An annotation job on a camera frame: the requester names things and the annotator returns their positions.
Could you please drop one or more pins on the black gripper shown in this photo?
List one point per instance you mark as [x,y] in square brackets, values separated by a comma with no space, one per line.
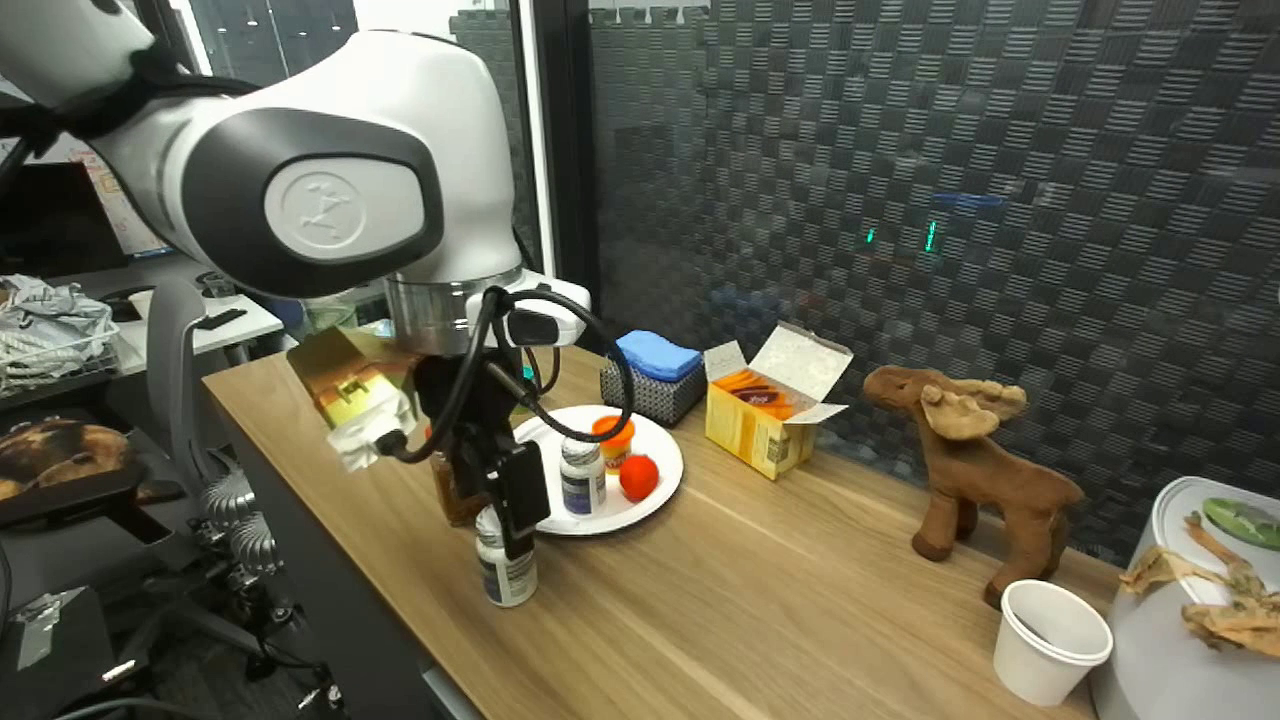
[465,404]

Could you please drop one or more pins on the yellow tub with orange lid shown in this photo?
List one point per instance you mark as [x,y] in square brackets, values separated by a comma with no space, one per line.
[612,438]

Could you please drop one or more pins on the red toy strawberry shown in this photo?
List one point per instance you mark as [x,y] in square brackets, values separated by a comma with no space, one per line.
[643,476]

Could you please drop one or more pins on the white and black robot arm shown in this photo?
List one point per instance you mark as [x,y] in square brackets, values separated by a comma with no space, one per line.
[332,202]

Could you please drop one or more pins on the white paper plate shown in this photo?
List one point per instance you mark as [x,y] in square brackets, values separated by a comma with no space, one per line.
[660,442]

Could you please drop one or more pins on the blue box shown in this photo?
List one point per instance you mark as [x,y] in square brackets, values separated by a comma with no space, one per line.
[660,401]

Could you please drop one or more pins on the blue sponge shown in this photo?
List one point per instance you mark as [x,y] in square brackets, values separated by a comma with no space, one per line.
[660,357]

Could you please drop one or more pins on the yellow orange cardboard box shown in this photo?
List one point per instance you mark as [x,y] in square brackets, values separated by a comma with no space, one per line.
[764,423]

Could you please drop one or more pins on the grey cloth pile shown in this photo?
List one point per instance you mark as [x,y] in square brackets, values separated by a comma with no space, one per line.
[55,333]

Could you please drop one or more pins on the brown plush moose toy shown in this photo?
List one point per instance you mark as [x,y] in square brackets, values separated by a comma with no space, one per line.
[995,484]

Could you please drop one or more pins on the white paper cup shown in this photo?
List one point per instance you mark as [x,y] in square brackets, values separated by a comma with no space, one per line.
[1050,645]

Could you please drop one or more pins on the grey stand post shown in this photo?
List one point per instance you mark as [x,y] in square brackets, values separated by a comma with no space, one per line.
[171,401]

